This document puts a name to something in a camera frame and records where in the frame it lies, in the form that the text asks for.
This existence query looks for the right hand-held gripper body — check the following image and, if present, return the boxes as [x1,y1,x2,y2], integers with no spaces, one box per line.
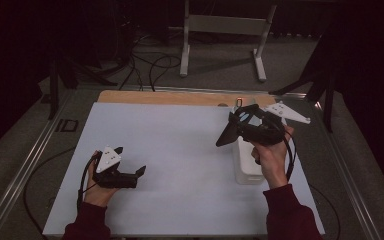
[239,101,311,146]

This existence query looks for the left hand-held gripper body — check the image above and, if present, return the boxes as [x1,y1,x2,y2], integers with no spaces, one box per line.
[93,145,138,189]

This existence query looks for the white plastic tray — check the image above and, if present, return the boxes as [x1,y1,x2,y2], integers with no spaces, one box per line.
[231,104,288,185]

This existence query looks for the person's left hand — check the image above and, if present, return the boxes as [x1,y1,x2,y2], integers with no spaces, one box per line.
[83,151,119,208]

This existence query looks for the person's right hand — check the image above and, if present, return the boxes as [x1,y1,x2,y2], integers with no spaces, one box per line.
[251,125,294,190]

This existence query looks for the white table board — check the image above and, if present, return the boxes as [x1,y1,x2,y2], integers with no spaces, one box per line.
[42,101,326,238]

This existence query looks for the black stand legs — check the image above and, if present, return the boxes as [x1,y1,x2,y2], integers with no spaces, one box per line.
[268,33,339,134]
[39,49,118,121]

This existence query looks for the left hand-held gripper cable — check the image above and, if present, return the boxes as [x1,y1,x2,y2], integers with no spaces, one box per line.
[76,153,101,209]

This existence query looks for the hand-held gripper cable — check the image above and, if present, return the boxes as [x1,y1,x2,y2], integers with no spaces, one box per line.
[281,128,298,183]
[76,153,101,209]

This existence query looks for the right hand-held gripper cable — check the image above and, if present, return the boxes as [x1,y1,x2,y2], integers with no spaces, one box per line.
[281,128,298,183]

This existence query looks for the black floor cable bundle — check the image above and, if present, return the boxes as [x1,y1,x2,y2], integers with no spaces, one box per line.
[117,31,148,92]

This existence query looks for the black floor cable loop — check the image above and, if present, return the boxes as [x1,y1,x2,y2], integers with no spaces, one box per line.
[147,54,182,93]

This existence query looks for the white metal stand frame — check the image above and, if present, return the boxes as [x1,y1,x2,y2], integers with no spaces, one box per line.
[179,0,278,83]

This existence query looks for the metal floor rail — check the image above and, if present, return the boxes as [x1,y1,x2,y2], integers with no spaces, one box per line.
[276,94,383,240]
[0,87,78,240]

